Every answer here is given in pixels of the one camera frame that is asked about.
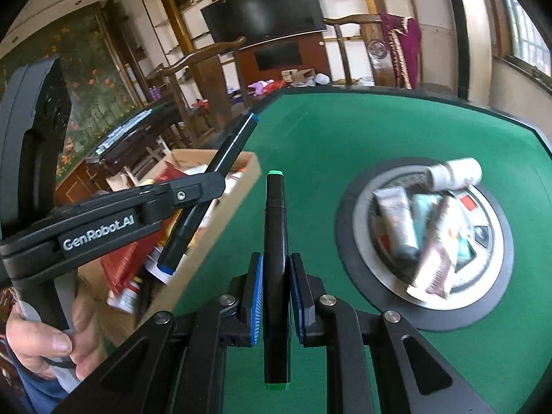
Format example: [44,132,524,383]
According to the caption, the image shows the black marker green cap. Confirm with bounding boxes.
[263,171,290,391]

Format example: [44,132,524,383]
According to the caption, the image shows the wooden chair with medallion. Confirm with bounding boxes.
[323,14,415,87]

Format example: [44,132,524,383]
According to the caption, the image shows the person's left hand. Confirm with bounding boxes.
[6,287,108,382]

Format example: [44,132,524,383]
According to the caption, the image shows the black green-topped table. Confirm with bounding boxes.
[84,95,190,177]

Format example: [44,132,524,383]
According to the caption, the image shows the grey patterned tube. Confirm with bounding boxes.
[373,187,421,259]

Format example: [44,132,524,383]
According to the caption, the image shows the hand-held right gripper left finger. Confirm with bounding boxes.
[51,252,265,414]

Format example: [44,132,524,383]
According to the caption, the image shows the black flat television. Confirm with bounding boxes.
[200,0,328,48]

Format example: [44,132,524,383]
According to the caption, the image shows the white bottle red label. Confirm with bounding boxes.
[107,277,145,315]

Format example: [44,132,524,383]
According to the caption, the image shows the pink plastic bags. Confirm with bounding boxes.
[251,78,286,96]

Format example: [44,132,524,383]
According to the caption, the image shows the black rectangular wall panel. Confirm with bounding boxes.
[254,42,303,72]

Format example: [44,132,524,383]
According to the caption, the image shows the white cylindrical bottle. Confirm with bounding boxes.
[425,157,483,191]

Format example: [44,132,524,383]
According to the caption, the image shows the red foil packet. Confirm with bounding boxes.
[100,161,190,300]

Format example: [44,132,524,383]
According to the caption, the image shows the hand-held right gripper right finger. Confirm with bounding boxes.
[289,252,496,414]

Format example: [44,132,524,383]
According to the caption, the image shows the maroon fringed cloth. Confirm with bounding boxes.
[379,14,422,89]

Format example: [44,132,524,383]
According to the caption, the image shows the wooden yoke-back chair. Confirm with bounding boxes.
[147,37,259,149]

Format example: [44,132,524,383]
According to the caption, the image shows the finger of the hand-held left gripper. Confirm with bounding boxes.
[138,171,227,225]

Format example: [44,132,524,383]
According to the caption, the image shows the beige patterned tube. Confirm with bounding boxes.
[407,196,464,299]

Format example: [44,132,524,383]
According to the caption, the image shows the black marker blue cap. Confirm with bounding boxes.
[156,112,260,285]

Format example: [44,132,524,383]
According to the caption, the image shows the green flower wall mural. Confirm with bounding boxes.
[0,11,143,182]

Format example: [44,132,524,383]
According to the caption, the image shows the standing air conditioner tower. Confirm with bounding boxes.
[440,0,494,104]

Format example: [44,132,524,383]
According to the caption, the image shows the barred window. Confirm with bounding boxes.
[487,0,552,78]

